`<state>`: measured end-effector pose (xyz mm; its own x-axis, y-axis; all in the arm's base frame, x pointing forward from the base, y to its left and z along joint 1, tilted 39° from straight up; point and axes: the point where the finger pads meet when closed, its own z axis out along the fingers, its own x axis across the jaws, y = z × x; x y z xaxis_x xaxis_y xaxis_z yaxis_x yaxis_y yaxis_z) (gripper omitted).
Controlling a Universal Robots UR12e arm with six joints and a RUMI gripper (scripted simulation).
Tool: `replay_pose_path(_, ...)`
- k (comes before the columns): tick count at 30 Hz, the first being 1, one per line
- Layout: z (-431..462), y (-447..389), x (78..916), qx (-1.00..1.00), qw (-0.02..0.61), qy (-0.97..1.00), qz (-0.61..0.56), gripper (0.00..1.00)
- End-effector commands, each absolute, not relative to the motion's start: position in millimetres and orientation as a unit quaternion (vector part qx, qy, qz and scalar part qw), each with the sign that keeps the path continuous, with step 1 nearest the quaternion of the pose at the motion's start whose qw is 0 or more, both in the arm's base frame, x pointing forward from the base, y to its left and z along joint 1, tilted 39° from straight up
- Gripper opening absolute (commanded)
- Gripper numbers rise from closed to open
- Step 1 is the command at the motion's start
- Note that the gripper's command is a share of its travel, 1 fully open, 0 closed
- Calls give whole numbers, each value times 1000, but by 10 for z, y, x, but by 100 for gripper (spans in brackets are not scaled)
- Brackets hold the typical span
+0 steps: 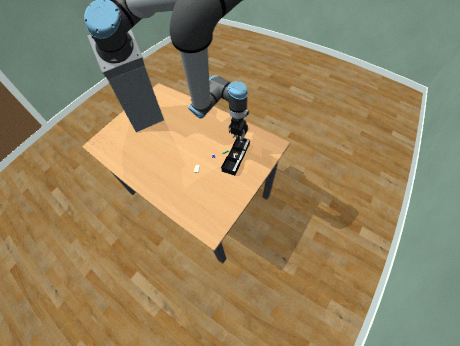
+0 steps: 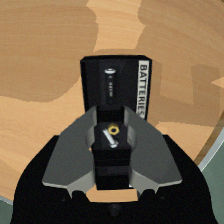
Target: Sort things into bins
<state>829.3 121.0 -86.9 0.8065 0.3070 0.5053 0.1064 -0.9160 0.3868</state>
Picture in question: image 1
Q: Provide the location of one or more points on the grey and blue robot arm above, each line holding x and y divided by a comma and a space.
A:
191, 27

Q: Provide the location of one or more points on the black rack of three labelled bins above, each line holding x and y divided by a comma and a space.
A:
230, 164

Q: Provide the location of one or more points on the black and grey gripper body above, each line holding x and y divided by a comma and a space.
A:
237, 129

